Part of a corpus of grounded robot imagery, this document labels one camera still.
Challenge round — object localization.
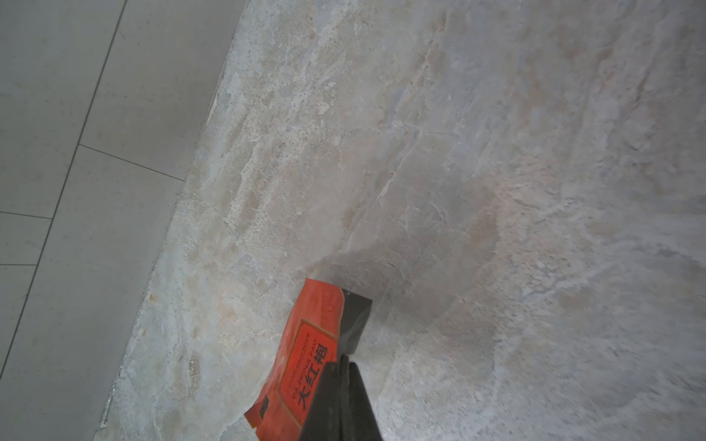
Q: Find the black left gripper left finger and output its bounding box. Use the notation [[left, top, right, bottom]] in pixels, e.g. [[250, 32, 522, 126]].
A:
[[299, 362, 342, 441]]

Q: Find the red label tea bag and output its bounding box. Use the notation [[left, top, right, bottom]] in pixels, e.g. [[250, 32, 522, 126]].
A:
[[245, 279, 372, 440]]

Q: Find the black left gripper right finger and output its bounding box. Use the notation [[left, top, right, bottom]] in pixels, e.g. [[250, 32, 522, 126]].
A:
[[340, 356, 382, 441]]

